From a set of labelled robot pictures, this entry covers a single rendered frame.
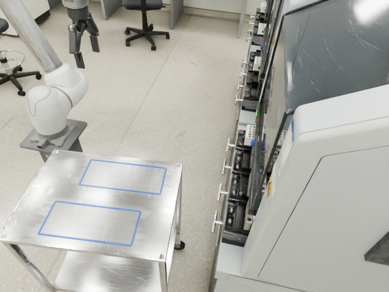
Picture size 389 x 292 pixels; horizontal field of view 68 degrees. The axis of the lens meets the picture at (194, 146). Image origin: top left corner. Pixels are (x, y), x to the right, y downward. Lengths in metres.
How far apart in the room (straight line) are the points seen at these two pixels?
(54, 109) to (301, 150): 1.24
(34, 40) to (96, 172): 0.72
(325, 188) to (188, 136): 2.02
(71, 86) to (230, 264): 1.17
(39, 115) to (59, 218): 0.57
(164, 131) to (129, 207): 1.55
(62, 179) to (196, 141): 1.49
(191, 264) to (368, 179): 1.44
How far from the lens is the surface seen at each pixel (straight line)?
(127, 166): 1.32
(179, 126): 2.72
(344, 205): 0.76
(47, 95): 1.57
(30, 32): 1.66
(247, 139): 1.42
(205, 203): 2.18
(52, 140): 1.68
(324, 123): 0.61
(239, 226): 1.16
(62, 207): 1.26
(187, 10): 5.01
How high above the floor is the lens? 1.82
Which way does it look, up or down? 46 degrees down
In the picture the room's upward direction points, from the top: 4 degrees clockwise
